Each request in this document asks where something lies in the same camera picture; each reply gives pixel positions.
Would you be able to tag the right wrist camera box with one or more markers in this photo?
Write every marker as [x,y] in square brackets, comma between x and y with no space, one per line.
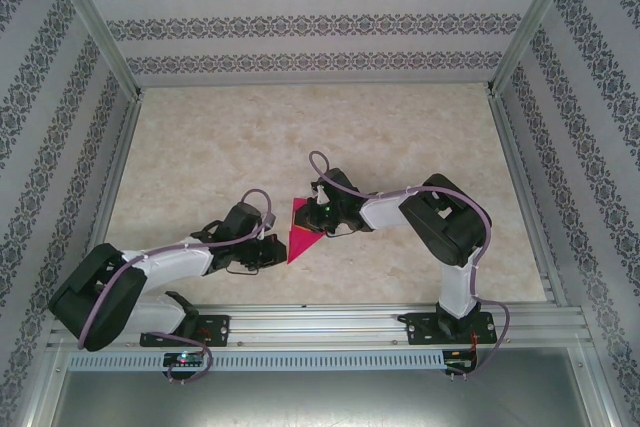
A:
[320,193]

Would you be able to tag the aluminium side rail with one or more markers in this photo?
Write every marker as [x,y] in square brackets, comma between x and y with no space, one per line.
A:
[112,187]
[520,187]

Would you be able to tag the pink square paper sheet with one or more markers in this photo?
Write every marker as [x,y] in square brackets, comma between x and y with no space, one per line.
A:
[300,244]

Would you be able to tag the aluminium mounting rail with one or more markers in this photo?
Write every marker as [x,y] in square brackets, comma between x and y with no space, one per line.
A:
[320,322]

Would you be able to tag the left aluminium side rail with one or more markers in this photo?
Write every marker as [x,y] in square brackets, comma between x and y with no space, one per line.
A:
[112,187]

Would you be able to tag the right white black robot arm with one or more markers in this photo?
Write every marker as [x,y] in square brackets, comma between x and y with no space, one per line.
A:
[450,227]

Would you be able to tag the right aluminium side rail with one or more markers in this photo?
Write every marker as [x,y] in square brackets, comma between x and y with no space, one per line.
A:
[520,187]

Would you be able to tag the right aluminium frame post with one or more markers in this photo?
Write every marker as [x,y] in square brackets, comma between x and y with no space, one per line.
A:
[535,22]

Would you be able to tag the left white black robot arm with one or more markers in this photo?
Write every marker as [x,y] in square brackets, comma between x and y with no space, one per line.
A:
[100,297]

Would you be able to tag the left aluminium frame post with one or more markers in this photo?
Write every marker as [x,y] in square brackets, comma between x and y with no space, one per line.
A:
[95,22]

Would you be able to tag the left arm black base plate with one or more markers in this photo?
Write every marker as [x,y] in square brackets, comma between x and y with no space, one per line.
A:
[217,329]

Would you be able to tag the grey metal sheet panel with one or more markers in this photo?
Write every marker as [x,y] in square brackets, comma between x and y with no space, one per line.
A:
[320,397]

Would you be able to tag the aluminium frame post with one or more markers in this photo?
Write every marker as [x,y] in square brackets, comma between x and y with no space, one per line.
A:
[535,22]
[95,22]

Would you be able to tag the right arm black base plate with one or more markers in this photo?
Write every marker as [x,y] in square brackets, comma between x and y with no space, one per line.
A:
[422,329]

